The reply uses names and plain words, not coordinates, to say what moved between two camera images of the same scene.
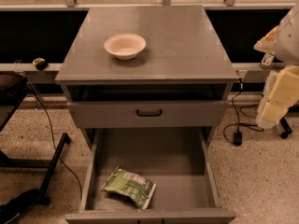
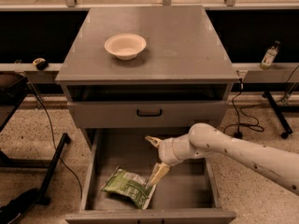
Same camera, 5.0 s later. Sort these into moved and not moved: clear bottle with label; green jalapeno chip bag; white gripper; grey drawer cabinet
Moved: white gripper
Not moved: clear bottle with label; grey drawer cabinet; green jalapeno chip bag
